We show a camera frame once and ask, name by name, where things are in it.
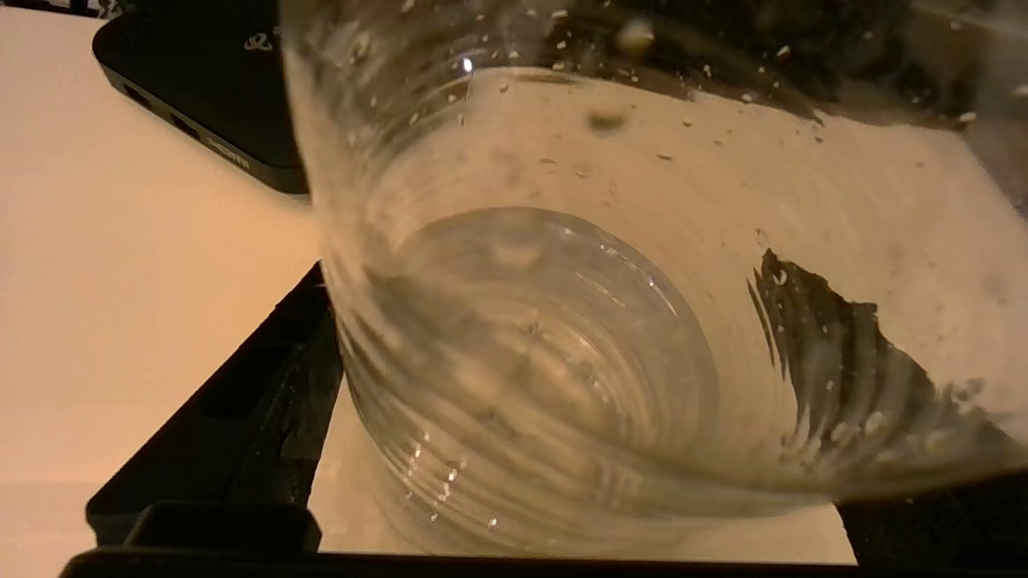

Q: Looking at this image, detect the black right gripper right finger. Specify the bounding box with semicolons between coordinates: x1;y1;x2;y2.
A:
835;470;1028;567

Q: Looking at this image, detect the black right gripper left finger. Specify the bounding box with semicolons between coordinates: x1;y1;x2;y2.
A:
84;263;345;553

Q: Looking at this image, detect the clear water bottle grey cap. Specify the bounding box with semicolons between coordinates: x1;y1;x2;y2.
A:
277;0;1028;559

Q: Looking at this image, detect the white low cabinet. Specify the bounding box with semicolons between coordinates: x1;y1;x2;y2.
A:
0;8;1028;563

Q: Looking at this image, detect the small black set-top box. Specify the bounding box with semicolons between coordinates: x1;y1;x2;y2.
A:
92;0;310;195

